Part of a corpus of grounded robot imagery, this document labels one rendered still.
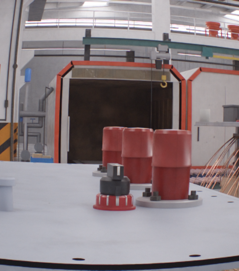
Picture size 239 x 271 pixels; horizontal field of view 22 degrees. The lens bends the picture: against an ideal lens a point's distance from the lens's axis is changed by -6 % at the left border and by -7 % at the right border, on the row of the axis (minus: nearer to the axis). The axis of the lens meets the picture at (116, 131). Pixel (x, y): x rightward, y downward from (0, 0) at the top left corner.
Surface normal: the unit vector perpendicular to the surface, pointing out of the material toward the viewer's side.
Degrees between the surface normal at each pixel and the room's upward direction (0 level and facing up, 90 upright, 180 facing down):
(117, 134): 89
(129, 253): 0
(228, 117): 88
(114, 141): 89
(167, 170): 91
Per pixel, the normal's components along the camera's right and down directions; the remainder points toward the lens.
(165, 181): -0.38, 0.01
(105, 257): 0.03, -1.00
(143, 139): 0.29, 0.00
